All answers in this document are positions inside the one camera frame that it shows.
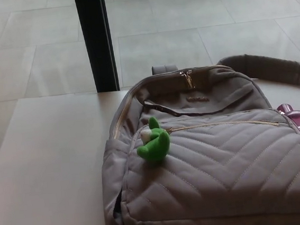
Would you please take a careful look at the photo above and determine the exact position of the green plush keychain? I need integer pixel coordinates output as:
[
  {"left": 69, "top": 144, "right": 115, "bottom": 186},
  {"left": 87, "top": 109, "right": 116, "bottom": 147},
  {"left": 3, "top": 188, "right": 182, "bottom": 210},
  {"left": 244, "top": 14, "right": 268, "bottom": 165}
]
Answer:
[{"left": 133, "top": 115, "right": 177, "bottom": 169}]

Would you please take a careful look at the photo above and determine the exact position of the grey quilted backpack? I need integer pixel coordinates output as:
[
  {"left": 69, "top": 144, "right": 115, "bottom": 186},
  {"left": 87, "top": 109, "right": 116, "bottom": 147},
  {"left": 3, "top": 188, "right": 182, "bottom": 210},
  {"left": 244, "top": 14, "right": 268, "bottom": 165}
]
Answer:
[{"left": 90, "top": 49, "right": 300, "bottom": 225}]

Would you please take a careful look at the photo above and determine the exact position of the purple transparent bottle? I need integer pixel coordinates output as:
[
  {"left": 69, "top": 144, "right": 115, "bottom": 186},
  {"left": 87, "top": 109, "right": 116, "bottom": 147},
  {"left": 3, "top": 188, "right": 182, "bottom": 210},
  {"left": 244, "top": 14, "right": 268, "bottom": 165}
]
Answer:
[{"left": 276, "top": 101, "right": 300, "bottom": 137}]

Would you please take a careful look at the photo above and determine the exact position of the black window frame post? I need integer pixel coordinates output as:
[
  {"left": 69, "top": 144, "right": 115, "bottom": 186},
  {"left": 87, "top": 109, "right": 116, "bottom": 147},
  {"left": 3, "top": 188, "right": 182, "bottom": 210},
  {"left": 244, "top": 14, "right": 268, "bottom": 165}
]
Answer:
[{"left": 74, "top": 0, "right": 121, "bottom": 95}]

